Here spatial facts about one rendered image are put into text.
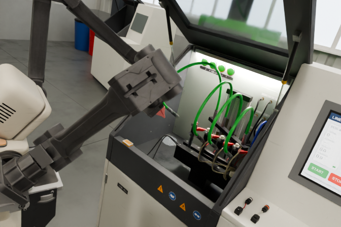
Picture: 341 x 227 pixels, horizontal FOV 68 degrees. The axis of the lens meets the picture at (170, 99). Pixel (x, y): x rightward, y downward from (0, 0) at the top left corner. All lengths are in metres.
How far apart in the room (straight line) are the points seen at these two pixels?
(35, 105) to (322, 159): 1.02
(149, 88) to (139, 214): 1.06
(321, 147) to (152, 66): 0.85
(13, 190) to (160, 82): 0.44
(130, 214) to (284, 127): 0.90
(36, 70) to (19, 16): 6.49
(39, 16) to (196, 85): 0.97
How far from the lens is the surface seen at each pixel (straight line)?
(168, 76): 0.47
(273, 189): 1.22
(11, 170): 0.72
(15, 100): 0.78
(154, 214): 1.35
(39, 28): 1.05
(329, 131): 1.16
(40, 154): 0.72
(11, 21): 7.50
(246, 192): 1.22
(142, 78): 0.45
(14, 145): 0.82
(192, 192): 1.15
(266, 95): 1.43
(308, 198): 1.20
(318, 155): 1.16
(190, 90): 1.65
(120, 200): 1.53
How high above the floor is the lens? 1.66
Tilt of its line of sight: 20 degrees down
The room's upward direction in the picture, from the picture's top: 13 degrees clockwise
